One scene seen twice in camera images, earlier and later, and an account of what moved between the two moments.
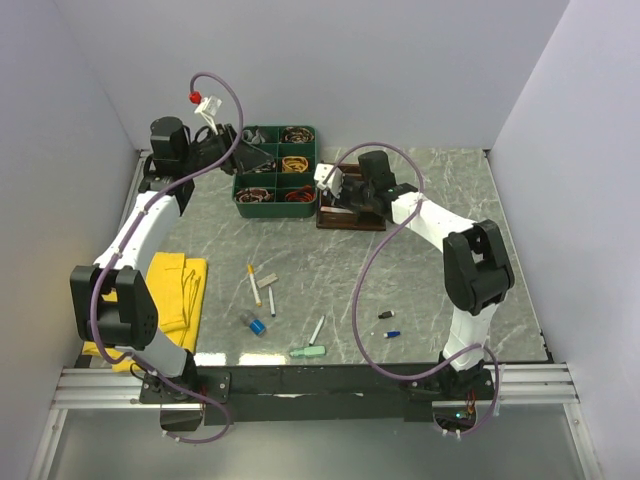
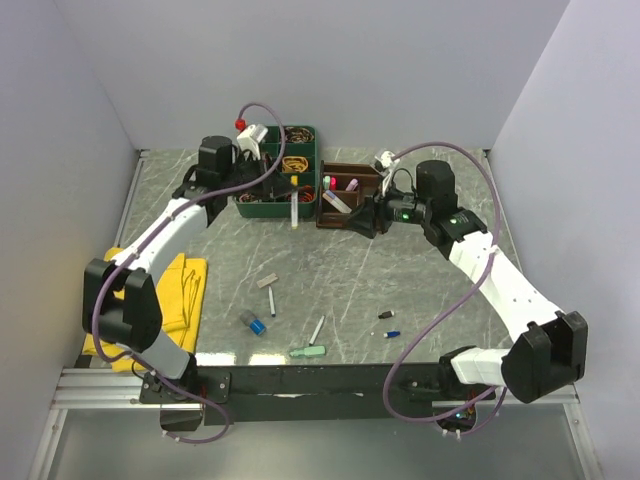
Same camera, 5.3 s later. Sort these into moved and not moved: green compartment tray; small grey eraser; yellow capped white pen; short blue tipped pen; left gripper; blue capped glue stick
Moved: yellow capped white pen; left gripper
Not moved: small grey eraser; green compartment tray; blue capped glue stick; short blue tipped pen
